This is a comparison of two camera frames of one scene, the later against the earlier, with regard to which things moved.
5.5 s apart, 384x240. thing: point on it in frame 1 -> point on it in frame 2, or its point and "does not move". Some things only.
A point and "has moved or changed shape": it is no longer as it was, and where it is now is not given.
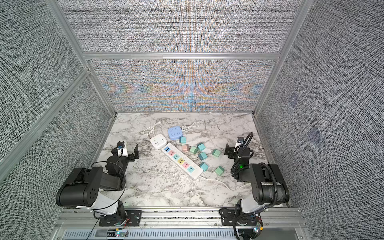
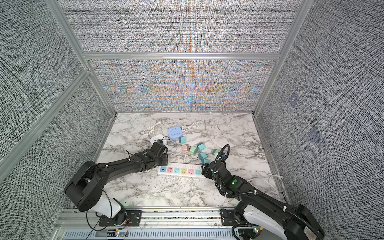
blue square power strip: [175, 132] does not move
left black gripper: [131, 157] -> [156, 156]
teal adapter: [202, 156] does not move
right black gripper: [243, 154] -> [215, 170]
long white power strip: [186, 163] -> [194, 171]
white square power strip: [158, 141] does not move
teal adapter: [204, 166] has moved or changed shape
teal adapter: [201, 146] does not move
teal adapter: [182, 139] does not move
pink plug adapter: [185, 148] does not move
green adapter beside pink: [194, 149] does not move
